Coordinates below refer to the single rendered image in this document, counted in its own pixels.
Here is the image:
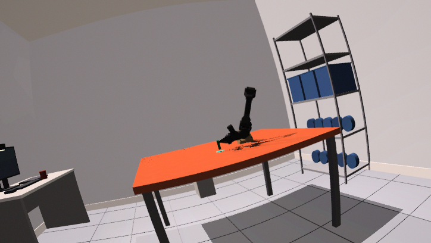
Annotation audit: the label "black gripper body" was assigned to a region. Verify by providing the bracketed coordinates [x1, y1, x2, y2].
[226, 131, 241, 145]

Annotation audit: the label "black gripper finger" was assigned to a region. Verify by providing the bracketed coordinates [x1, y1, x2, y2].
[218, 136, 228, 144]

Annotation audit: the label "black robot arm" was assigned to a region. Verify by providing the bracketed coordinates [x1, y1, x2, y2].
[227, 87, 256, 139]

